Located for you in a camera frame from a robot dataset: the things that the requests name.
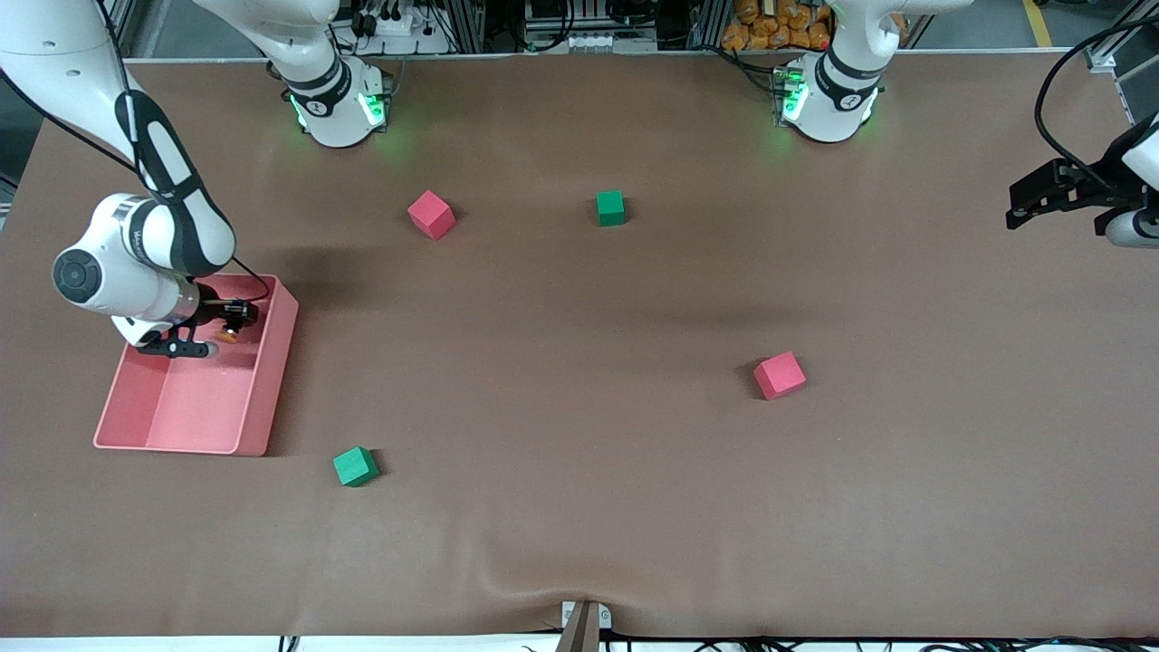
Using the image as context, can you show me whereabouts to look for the orange packaged goods pile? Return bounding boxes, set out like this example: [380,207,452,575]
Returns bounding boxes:
[722,0,834,52]

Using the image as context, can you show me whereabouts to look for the white terminal strip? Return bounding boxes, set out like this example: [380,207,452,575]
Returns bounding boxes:
[563,32,657,53]

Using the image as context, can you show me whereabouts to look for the white power strip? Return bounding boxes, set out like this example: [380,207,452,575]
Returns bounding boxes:
[353,0,454,55]

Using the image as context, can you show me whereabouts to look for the pink plastic tray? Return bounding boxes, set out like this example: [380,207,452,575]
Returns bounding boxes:
[92,272,301,457]

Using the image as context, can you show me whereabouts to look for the pink foam cube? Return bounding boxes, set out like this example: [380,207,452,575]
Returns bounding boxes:
[407,189,456,242]
[753,351,808,401]

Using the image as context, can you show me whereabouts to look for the silver aluminium frame post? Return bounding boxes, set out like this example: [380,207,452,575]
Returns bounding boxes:
[688,0,731,51]
[439,0,485,53]

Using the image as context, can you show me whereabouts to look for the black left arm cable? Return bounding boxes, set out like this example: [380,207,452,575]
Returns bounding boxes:
[1034,16,1159,182]

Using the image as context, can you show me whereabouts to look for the grey table edge bracket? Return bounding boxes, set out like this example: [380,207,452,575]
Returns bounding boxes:
[561,600,612,630]

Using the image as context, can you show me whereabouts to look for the brown wooden beam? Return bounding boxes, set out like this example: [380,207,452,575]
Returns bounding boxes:
[554,602,601,652]

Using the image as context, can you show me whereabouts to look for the brown table cover sheet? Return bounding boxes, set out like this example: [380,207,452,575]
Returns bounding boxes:
[0,50,1159,639]

